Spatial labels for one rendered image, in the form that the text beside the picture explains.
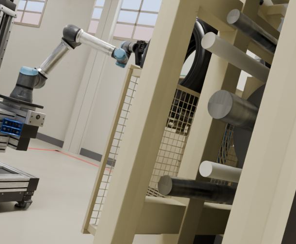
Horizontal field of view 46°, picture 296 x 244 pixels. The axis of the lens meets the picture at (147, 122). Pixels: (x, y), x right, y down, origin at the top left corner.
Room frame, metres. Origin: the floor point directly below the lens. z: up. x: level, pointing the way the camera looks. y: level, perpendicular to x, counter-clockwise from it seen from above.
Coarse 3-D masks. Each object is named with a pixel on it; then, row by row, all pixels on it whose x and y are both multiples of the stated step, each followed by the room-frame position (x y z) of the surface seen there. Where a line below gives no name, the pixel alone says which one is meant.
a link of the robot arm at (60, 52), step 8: (64, 40) 2.43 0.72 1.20; (56, 48) 2.45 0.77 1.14; (64, 48) 2.45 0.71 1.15; (72, 48) 2.47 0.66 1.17; (48, 56) 2.46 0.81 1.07; (56, 56) 2.45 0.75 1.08; (64, 56) 2.50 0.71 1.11; (48, 64) 2.45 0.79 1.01; (56, 64) 2.48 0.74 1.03; (40, 72) 2.44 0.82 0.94; (48, 72) 2.48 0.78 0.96; (40, 80) 2.44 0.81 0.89
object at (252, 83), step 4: (248, 76) 1.91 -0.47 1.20; (248, 80) 1.90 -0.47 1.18; (252, 80) 1.88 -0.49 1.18; (256, 80) 1.86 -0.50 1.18; (260, 80) 1.84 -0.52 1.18; (248, 84) 1.90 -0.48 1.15; (252, 84) 1.88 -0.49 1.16; (256, 84) 1.86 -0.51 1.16; (260, 84) 1.84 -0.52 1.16; (244, 88) 1.91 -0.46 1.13; (248, 88) 1.89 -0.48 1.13; (252, 88) 1.87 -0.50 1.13; (256, 88) 1.85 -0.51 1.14; (244, 92) 1.90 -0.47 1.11; (248, 92) 1.88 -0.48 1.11; (252, 92) 1.86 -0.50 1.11; (244, 96) 1.90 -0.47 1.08; (248, 96) 1.88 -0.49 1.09
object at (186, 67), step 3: (195, 51) 2.87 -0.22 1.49; (192, 54) 2.88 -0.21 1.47; (189, 57) 2.90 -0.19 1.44; (192, 57) 2.88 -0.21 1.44; (186, 60) 2.93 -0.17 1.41; (189, 60) 2.90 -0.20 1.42; (192, 60) 2.87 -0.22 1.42; (186, 63) 2.92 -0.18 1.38; (189, 63) 2.89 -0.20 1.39; (183, 66) 2.94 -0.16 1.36; (186, 66) 2.91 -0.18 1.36; (189, 66) 2.88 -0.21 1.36; (183, 69) 2.93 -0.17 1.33; (186, 69) 2.90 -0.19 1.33; (189, 69) 2.87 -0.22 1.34; (183, 72) 2.92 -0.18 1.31; (186, 72) 2.90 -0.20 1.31; (180, 75) 2.93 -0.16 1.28; (183, 75) 2.90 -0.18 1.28; (186, 75) 2.89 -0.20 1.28
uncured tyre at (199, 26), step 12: (204, 24) 1.81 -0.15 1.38; (192, 36) 2.19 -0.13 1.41; (192, 48) 2.21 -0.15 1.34; (144, 60) 2.09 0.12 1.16; (204, 60) 1.75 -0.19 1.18; (192, 72) 1.77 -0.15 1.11; (204, 72) 1.75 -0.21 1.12; (180, 84) 1.81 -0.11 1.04; (192, 84) 1.77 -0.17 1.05; (192, 96) 1.80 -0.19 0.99; (192, 108) 1.89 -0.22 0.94
